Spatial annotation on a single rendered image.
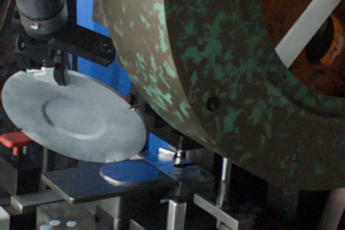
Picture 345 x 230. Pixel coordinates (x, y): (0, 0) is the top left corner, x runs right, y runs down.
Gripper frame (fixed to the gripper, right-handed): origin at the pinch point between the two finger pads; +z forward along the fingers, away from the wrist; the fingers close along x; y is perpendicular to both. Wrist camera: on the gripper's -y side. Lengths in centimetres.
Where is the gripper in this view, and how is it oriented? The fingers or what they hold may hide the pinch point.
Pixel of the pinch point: (68, 79)
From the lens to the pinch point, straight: 160.4
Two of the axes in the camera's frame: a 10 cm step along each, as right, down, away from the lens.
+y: -9.9, -1.2, 0.7
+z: 0.1, 4.4, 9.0
